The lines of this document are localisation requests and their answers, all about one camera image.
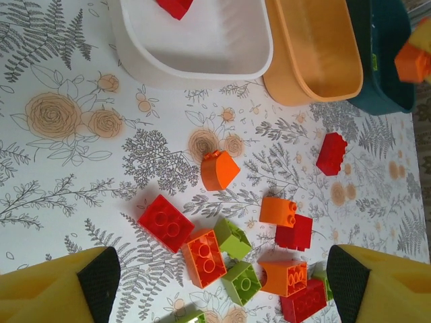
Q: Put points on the orange rectangular lego brick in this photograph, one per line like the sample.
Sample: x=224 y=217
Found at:
x=203 y=259

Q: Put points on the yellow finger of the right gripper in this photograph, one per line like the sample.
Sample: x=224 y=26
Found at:
x=423 y=33

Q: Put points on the orange curved lego brick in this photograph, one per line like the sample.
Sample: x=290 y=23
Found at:
x=276 y=210
x=220 y=171

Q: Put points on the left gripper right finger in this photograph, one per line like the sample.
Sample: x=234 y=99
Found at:
x=387 y=292

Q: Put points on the floral white tablecloth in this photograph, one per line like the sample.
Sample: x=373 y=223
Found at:
x=67 y=168

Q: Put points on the orange arch lego brick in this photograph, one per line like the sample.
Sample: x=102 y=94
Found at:
x=286 y=277

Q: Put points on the white plastic container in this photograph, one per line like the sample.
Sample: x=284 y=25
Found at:
x=202 y=50

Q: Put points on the flat red lego brick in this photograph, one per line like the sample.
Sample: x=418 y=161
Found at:
x=175 y=6

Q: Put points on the dark teal plastic container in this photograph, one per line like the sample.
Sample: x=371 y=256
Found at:
x=387 y=77

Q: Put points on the red rectangular lego brick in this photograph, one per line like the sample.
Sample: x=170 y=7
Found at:
x=304 y=304

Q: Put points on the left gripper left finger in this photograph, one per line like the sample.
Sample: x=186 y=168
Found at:
x=40 y=296

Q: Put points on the green lego brick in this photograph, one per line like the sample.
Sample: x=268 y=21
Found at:
x=188 y=318
x=232 y=239
x=321 y=279
x=242 y=284

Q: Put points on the wide red lego brick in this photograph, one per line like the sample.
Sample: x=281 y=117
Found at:
x=165 y=223

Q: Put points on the red square lego brick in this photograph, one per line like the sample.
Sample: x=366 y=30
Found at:
x=331 y=154
x=296 y=233

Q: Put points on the light orange plastic container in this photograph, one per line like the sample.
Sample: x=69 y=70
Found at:
x=323 y=54

